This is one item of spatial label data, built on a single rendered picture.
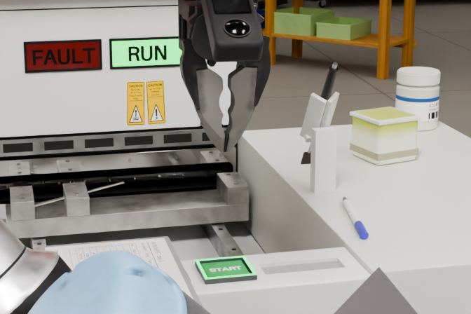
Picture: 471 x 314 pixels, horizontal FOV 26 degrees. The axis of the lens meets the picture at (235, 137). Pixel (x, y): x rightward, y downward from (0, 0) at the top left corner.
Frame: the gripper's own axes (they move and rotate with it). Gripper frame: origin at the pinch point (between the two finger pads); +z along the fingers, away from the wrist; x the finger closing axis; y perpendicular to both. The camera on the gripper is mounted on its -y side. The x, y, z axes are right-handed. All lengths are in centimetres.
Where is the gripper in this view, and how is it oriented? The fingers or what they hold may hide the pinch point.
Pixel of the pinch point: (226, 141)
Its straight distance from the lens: 104.3
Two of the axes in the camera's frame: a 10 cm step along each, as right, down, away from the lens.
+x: -9.7, 0.6, -2.2
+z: 0.0, 9.7, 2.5
